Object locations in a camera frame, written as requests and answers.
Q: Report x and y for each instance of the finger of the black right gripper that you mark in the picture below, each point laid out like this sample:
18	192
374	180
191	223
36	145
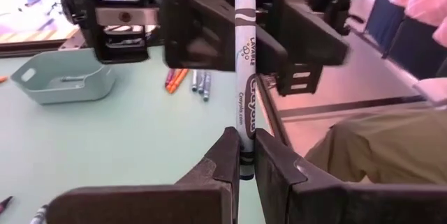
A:
195	25
307	42

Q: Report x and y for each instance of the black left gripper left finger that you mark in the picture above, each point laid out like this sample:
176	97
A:
209	189

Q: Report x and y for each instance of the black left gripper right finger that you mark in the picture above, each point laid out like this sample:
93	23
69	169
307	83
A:
297	196

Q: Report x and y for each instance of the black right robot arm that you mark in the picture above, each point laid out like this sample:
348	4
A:
345	0

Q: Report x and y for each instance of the pale green plastic bin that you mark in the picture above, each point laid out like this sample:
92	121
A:
87	91

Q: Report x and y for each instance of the person's leg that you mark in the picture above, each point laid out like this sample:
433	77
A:
384	147

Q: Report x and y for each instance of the green table mat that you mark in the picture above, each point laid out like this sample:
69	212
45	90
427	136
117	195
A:
104	140

